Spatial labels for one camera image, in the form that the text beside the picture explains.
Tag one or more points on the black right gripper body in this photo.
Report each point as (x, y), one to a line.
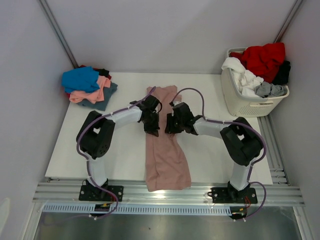
(175, 125)

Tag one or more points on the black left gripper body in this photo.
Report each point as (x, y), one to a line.
(151, 125)

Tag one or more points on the dusty pink graphic t-shirt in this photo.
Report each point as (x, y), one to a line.
(166, 166)

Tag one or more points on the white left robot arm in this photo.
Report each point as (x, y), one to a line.
(95, 136)

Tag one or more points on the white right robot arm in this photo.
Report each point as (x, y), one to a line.
(244, 144)

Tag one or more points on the slate blue t-shirt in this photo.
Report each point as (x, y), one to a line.
(101, 105)

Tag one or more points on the salmon pink t-shirt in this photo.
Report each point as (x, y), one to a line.
(97, 96)

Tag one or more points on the white perforated laundry basket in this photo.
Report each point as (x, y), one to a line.
(240, 105)

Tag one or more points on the black folded t-shirt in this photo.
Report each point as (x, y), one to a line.
(103, 72)

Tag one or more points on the white t-shirt in basket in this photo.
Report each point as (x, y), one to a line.
(244, 79)

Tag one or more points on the grey t-shirt in basket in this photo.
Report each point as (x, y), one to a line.
(268, 90)

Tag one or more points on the red t-shirt in basket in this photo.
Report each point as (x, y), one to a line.
(263, 61)

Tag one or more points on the black t-shirt in basket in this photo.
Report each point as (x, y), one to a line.
(282, 76)

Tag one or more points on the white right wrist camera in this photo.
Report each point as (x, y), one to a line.
(175, 103)

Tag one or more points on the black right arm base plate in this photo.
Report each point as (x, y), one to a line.
(224, 195)

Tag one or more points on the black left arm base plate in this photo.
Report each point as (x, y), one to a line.
(90, 193)

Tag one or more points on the right side aluminium rail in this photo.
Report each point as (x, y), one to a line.
(273, 155)

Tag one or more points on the aluminium mounting rail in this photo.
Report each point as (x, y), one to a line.
(136, 192)

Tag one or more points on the white slotted cable duct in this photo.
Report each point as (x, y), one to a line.
(184, 210)

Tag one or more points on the left aluminium frame post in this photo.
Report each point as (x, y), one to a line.
(45, 7)

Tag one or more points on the aluminium frame post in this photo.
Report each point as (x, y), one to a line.
(45, 7)
(289, 19)

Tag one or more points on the right aluminium frame post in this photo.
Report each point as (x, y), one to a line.
(289, 19)

